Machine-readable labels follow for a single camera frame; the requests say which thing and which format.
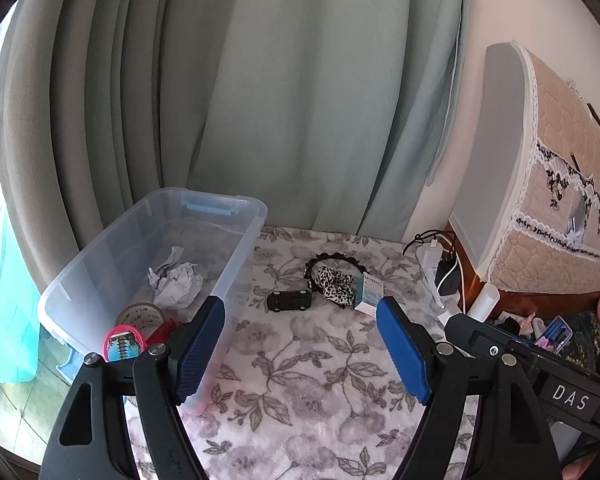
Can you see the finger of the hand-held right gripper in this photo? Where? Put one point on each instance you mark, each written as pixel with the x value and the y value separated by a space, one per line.
pixel 472 332

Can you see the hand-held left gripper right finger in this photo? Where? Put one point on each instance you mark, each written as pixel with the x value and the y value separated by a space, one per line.
pixel 402 355

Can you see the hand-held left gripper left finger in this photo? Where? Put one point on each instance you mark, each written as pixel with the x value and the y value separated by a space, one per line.
pixel 200 355

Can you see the small white and blue box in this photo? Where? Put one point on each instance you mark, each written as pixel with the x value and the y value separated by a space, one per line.
pixel 367 292

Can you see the black headband with spotted bow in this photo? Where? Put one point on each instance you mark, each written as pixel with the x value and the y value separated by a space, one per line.
pixel 332 282

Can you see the black toy car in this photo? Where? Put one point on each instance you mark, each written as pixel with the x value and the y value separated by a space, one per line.
pixel 290 300

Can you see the clear plastic storage container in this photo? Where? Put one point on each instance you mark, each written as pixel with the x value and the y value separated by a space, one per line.
pixel 105 245

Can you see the person's right hand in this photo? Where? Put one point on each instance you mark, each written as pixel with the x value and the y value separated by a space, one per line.
pixel 580 469

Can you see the white cylindrical bottle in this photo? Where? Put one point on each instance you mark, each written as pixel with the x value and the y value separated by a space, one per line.
pixel 485 300

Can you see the red plastic item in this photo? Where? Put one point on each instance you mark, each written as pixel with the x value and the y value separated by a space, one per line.
pixel 161 332

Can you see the small pink item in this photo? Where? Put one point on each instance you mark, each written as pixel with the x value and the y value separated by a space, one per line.
pixel 526 324

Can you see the black charger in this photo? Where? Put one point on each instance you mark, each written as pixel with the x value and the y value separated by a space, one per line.
pixel 447 280

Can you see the clear case with blue contents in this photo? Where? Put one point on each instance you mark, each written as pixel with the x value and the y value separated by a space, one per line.
pixel 555 332

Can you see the dark patterned cloth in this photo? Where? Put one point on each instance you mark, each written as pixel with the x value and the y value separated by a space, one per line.
pixel 587 332

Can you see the printed beige tape roll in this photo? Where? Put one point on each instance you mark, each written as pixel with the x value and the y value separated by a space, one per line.
pixel 140 316

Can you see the crumpled white paper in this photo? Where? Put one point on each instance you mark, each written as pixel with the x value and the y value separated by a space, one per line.
pixel 177 282

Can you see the pink round tape dispenser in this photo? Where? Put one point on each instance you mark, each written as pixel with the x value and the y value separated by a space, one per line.
pixel 125 331

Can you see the white power strip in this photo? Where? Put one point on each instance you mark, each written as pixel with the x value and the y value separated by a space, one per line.
pixel 427 262

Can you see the floral printed blanket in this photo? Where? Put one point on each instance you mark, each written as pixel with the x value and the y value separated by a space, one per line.
pixel 305 360

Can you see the light blue plastic stool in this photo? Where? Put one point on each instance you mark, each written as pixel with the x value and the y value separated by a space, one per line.
pixel 70 367

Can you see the grey padded headboard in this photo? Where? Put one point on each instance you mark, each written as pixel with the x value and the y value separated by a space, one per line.
pixel 500 160

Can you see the teal sheer cloth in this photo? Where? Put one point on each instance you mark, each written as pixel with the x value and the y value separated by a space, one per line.
pixel 5 310

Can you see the beige quilted cover with lace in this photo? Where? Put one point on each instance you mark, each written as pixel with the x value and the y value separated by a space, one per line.
pixel 565 125

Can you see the grey-green curtain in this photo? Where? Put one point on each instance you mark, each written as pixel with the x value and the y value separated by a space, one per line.
pixel 280 85

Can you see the reddish wooden bed frame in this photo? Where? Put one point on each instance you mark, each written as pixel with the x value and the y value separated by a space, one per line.
pixel 530 302

